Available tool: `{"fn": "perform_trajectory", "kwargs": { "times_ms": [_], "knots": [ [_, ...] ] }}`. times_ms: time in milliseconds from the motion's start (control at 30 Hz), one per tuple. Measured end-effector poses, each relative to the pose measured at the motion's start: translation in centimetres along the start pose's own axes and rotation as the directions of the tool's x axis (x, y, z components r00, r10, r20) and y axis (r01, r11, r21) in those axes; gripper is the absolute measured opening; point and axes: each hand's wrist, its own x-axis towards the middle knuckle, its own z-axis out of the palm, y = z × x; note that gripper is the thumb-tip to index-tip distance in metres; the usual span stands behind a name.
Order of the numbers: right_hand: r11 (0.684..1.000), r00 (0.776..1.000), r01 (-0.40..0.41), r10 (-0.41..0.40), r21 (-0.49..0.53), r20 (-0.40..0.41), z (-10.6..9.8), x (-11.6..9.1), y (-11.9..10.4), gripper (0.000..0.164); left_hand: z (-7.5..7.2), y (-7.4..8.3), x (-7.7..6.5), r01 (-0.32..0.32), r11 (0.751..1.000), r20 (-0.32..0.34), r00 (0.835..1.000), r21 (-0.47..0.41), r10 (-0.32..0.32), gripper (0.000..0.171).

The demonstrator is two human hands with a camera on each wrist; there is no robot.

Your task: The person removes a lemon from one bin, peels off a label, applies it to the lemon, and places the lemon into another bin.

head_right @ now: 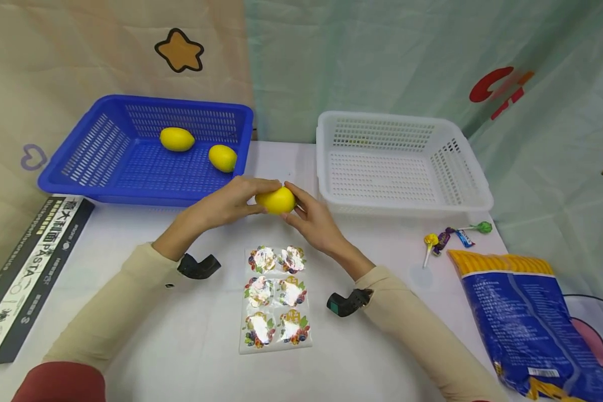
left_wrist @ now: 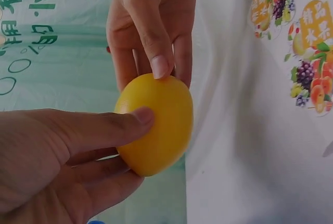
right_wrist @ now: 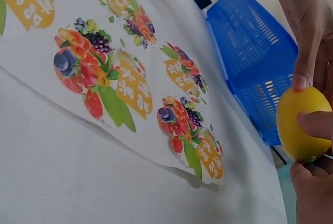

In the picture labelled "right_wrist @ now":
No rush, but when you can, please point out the yellow lemon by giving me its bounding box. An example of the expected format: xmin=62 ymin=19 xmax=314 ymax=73
xmin=276 ymin=85 xmax=333 ymax=164

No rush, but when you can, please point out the person's right hand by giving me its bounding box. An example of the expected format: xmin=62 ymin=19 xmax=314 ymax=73
xmin=256 ymin=0 xmax=333 ymax=224

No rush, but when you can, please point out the blue plastic slotted basket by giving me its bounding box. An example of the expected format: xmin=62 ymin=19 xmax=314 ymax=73
xmin=206 ymin=0 xmax=300 ymax=147

